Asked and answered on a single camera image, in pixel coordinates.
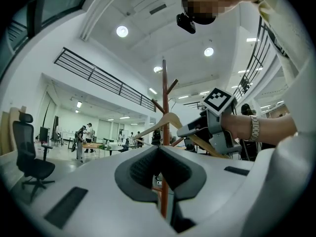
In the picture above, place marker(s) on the flat cardboard boxes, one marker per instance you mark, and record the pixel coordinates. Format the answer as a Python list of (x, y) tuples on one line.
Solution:
[(7, 130)]

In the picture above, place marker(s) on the ceiling air vent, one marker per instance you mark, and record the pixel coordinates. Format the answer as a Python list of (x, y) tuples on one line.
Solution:
[(158, 9)]

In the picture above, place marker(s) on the curved black balcony railing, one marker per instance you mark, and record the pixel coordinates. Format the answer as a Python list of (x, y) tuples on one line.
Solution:
[(245, 85)]

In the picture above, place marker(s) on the straight black balcony railing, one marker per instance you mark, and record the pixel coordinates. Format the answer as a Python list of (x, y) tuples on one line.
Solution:
[(93, 73)]

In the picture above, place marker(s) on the round ceiling light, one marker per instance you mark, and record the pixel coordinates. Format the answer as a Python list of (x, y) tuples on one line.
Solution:
[(157, 69), (122, 31), (209, 51)]

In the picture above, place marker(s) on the white knit sweater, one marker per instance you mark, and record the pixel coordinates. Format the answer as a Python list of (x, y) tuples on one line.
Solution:
[(291, 33)]

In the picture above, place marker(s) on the wooden clothes hanger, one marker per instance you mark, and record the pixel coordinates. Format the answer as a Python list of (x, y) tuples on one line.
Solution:
[(168, 118)]

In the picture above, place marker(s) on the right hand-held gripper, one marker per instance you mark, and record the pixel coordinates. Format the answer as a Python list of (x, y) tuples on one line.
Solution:
[(217, 100)]

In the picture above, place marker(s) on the dark window frame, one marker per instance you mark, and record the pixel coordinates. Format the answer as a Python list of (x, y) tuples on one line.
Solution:
[(37, 13)]

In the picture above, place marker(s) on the black monitor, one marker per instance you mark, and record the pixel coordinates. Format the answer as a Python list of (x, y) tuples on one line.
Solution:
[(44, 134)]

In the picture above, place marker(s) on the rectangular wooden table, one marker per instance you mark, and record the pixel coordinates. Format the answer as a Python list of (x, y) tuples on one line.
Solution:
[(91, 145)]

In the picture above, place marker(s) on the red-brown wooden coat rack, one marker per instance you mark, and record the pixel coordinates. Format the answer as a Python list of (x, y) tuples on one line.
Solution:
[(165, 90)]

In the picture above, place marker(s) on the round grey pedestal table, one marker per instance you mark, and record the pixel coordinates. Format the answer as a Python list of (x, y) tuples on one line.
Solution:
[(113, 147)]

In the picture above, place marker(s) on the black head camera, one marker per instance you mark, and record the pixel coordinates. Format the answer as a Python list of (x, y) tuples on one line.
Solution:
[(186, 23)]

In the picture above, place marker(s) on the person's right forearm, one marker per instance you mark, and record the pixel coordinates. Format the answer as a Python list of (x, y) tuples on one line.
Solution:
[(274, 127)]

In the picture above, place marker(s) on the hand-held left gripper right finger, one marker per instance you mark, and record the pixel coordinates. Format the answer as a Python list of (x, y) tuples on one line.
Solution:
[(217, 189)]

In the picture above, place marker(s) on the silver wristwatch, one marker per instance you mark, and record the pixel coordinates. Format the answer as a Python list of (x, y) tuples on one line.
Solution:
[(254, 128)]

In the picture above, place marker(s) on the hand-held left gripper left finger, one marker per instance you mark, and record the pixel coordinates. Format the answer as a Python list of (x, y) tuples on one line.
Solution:
[(86, 181)]

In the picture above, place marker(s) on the black office chair with headrest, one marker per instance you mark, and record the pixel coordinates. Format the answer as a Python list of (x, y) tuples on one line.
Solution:
[(24, 142)]

